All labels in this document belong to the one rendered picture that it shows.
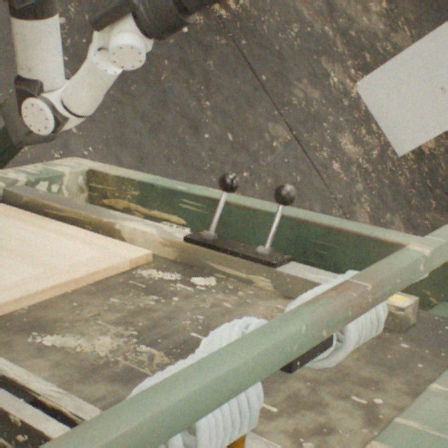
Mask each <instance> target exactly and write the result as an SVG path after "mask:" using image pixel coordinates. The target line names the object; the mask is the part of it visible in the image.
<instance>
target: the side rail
mask: <svg viewBox="0 0 448 448"><path fill-rule="evenodd" d="M88 172H89V204H92V205H96V206H98V207H102V208H106V209H109V210H113V211H116V212H120V213H123V214H126V215H129V216H133V217H136V218H140V219H143V220H150V221H154V222H156V223H160V222H163V221H165V222H169V223H172V224H176V225H179V226H182V227H186V228H189V229H190V233H194V232H197V231H200V230H203V231H204V230H207V231H209V229H210V224H211V221H212V219H213V216H214V214H215V211H216V208H217V205H218V202H219V200H220V197H221V194H222V191H218V190H214V189H210V188H206V187H202V186H197V185H193V184H189V183H184V182H181V181H177V180H172V179H168V178H164V177H159V176H155V175H152V174H147V173H143V172H139V171H134V170H130V169H126V168H122V167H118V166H114V165H109V164H100V165H96V166H91V167H89V168H88ZM278 206H279V204H277V203H273V202H268V201H265V200H261V199H256V198H252V197H248V196H243V195H239V194H236V193H228V195H227V198H226V200H225V203H224V206H223V209H222V211H221V214H220V217H219V220H218V221H217V224H216V227H215V230H214V233H216V234H217V235H219V236H223V237H227V238H230V239H234V240H237V241H240V242H244V243H247V244H251V245H254V246H258V247H260V246H262V247H265V244H266V239H267V236H268V233H269V230H270V227H271V225H272V222H273V220H274V217H275V214H276V211H277V208H278ZM421 238H423V237H420V236H415V235H411V234H408V233H403V232H399V231H395V230H390V229H386V228H382V227H378V226H374V225H370V224H365V223H361V222H356V221H352V220H344V219H340V218H336V217H331V216H327V215H323V214H319V213H315V212H311V211H306V210H302V209H298V208H294V207H290V206H285V207H284V210H283V213H282V216H281V219H280V220H279V223H278V226H277V229H276V232H275V235H274V238H273V240H272V243H271V246H270V248H272V249H273V250H275V251H278V252H282V253H286V254H289V255H292V256H293V262H295V263H299V264H302V265H306V266H309V267H313V268H316V269H320V270H322V271H326V272H329V273H333V274H336V275H345V274H346V273H347V272H348V271H356V272H361V271H363V270H365V269H366V268H368V267H370V266H372V265H374V264H376V263H377V262H379V261H380V260H382V259H384V258H386V257H387V256H389V255H391V254H393V253H395V252H397V251H398V250H400V249H402V248H406V247H408V246H409V245H410V244H412V243H414V242H416V241H418V240H419V239H421ZM400 292H401V293H405V294H408V295H411V296H414V297H418V298H419V301H418V306H421V307H425V308H428V309H432V308H433V307H434V306H437V305H439V304H440V303H441V302H445V303H448V260H447V261H446V262H444V263H443V264H441V265H440V266H439V267H438V268H436V269H435V270H433V271H431V272H430V273H428V277H424V278H422V279H419V280H417V281H415V282H413V283H411V284H410V285H409V286H408V287H406V288H404V289H403V290H401V291H400Z"/></svg>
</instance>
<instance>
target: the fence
mask: <svg viewBox="0 0 448 448"><path fill-rule="evenodd" d="M3 190H4V204H6V205H9V206H11V207H14V208H17V209H20V210H24V211H27V212H30V213H33V214H36V215H39V216H41V217H44V218H48V219H51V220H57V221H60V222H63V223H66V224H69V225H72V226H75V227H78V228H81V229H84V230H87V231H90V232H94V233H97V234H99V235H102V236H105V237H108V238H111V239H115V240H118V241H121V242H124V243H126V244H129V245H132V246H135V247H139V248H145V249H148V250H151V251H153V253H154V254H157V255H160V256H164V257H167V258H170V259H173V260H176V261H179V262H182V263H184V264H188V265H191V266H194V267H197V268H200V269H203V270H206V271H209V272H211V273H215V274H218V275H221V276H227V277H230V278H233V279H236V280H238V281H242V282H245V283H248V284H251V285H254V286H257V287H260V288H263V289H266V290H269V291H272V292H275V293H278V294H281V295H284V296H287V297H290V298H294V299H297V298H298V297H299V296H301V295H303V294H304V293H307V292H308V291H309V290H313V289H314V288H315V287H318V286H320V285H322V283H325V282H328V281H329V280H330V279H332V278H336V277H337V276H339V275H336V274H333V273H329V272H326V271H322V270H320V269H316V268H313V267H309V266H306V265H302V264H299V263H295V262H293V261H292V262H290V263H288V264H286V265H284V266H281V267H279V268H277V269H273V268H270V267H267V266H264V265H261V264H258V263H254V262H251V261H248V260H244V259H241V258H238V257H235V256H232V255H228V254H225V253H222V252H218V251H215V250H211V249H209V248H202V247H199V246H196V245H192V244H189V243H186V242H183V236H185V235H188V234H191V233H190V232H187V231H183V230H181V229H177V228H174V227H170V226H167V225H163V224H160V223H156V222H154V221H150V220H143V219H140V218H136V217H133V216H129V215H126V214H123V213H120V212H116V211H113V210H109V209H106V208H102V207H98V206H96V205H92V204H89V203H85V202H82V201H78V200H75V199H71V198H68V197H65V196H62V195H58V194H55V193H51V192H48V191H41V190H38V189H35V188H31V187H28V186H24V185H18V186H13V187H9V188H5V189H3ZM397 295H401V296H404V297H408V298H409V300H407V301H406V302H404V303H403V304H399V303H395V302H392V301H389V300H386V301H385V302H386V306H387V315H386V318H385V319H384V323H383V328H386V329H389V330H392V331H395V332H399V333H403V332H404V331H406V330H407V329H408V328H410V326H411V325H413V324H414V323H415V322H416V317H417V308H418V301H419V298H418V297H414V296H411V295H408V294H405V293H401V292H398V293H397Z"/></svg>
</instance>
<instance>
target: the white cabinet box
mask: <svg viewBox="0 0 448 448"><path fill-rule="evenodd" d="M355 86H356V87H357V88H356V90H357V91H358V93H359V94H360V96H361V98H362V99H363V101H364V102H365V104H366V105H367V106H368V108H369V109H370V111H371V112H372V114H373V115H374V117H375V119H376V120H377V122H378V123H379V125H380V128H381V130H382V131H383V133H384V134H385V135H386V137H387V138H388V140H389V141H390V143H391V144H392V146H393V148H394V149H395V151H396V152H397V154H398V155H399V157H400V156H402V155H404V154H406V153H408V152H409V151H410V150H412V149H414V148H416V147H417V146H419V145H421V144H423V143H425V142H426V141H428V140H430V139H432V138H433V137H435V136H437V135H439V134H440V133H443V132H445V131H447V130H448V21H446V22H445V23H444V24H443V25H442V26H440V27H439V28H437V29H436V30H434V31H433V32H431V33H430V34H428V35H427V36H425V37H424V38H422V39H421V40H419V41H418V42H416V43H415V44H414V45H412V46H410V47H409V48H407V49H406V50H404V51H403V52H401V53H400V54H398V55H397V56H395V57H394V58H392V59H391V60H389V61H388V62H386V63H385V64H383V65H382V67H380V68H379V69H377V70H376V71H374V72H373V73H371V74H370V75H368V76H367V77H364V78H362V79H361V80H360V81H359V82H357V83H355Z"/></svg>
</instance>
